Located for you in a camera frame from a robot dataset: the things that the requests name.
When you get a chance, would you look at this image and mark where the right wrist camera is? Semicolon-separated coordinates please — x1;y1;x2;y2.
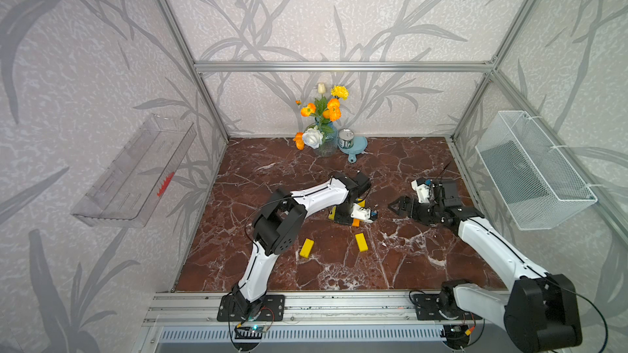
410;178;434;204

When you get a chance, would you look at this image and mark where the white wire wall basket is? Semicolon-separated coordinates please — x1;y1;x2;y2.
476;110;598;230

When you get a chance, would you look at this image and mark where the light blue dish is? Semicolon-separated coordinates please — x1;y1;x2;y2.
339;136;368;163

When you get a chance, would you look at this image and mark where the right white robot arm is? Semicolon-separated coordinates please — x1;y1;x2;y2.
389;179;582;352

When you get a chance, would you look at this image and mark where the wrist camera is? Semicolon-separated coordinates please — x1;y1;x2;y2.
351;204;379;223
410;178;434;204

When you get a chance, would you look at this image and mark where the aluminium front rail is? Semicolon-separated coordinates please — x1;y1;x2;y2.
141;290;555;327

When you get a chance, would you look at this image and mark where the clear plastic wall tray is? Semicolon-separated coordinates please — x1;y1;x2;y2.
71;114;197;228

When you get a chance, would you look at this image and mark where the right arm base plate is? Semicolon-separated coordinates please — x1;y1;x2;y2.
409;290;482;322

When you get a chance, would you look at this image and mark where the metal tin can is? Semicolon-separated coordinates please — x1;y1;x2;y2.
338;128;355;149

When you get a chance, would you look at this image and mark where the flower bouquet in vase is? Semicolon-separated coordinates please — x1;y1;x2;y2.
293;83;349;157

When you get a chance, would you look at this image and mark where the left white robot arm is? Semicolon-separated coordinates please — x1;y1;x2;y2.
232;173;377;314

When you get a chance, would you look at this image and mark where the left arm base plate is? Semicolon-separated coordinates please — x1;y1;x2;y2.
217;294;286;323

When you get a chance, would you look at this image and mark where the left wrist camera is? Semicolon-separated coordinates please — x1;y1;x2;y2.
351;204;379;223

